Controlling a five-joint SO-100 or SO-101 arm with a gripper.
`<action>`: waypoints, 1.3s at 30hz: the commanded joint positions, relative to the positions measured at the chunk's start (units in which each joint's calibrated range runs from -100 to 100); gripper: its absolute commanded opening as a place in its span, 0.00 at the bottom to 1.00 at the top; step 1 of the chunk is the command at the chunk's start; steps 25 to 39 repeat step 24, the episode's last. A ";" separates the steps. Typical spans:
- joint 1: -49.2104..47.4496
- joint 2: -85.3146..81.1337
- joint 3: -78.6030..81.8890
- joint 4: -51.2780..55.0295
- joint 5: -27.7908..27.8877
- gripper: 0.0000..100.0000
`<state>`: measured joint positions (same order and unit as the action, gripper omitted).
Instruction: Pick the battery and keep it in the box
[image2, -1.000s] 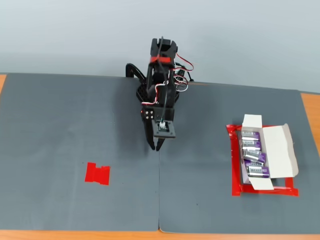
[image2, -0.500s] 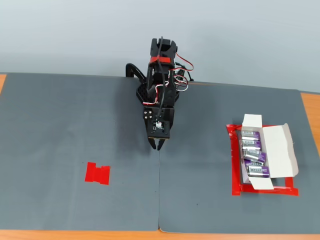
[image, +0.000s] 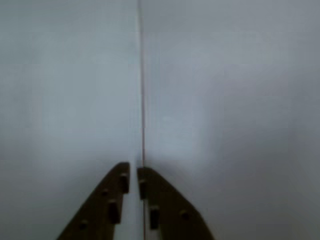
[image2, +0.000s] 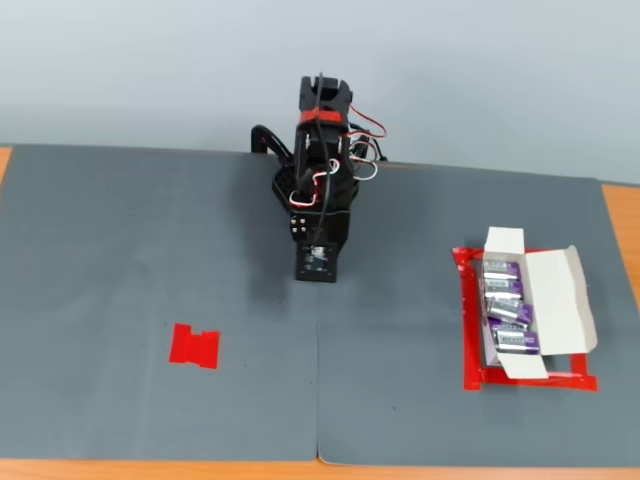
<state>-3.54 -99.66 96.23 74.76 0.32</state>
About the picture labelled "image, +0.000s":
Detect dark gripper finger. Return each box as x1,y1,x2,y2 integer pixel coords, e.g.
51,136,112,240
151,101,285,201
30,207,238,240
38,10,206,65
136,166,216,240
56,161,131,240

